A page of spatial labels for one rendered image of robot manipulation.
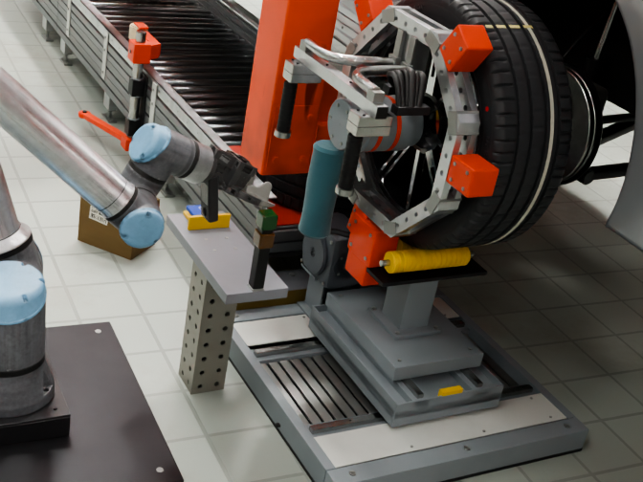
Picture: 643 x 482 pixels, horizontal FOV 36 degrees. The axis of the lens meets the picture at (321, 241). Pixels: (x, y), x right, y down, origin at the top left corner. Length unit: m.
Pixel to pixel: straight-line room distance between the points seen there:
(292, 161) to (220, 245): 0.42
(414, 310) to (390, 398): 0.29
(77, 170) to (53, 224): 1.66
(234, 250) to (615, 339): 1.55
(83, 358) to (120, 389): 0.14
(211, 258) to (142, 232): 0.56
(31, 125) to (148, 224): 0.30
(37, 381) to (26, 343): 0.10
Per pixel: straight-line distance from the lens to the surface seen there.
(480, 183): 2.27
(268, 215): 2.35
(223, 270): 2.52
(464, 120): 2.29
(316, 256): 2.94
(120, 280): 3.31
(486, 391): 2.82
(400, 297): 2.80
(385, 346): 2.76
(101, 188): 1.99
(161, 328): 3.08
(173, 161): 2.13
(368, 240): 2.61
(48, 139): 1.95
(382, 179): 2.73
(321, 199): 2.62
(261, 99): 2.88
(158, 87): 3.91
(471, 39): 2.29
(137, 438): 2.18
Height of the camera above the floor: 1.68
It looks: 27 degrees down
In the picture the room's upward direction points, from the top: 11 degrees clockwise
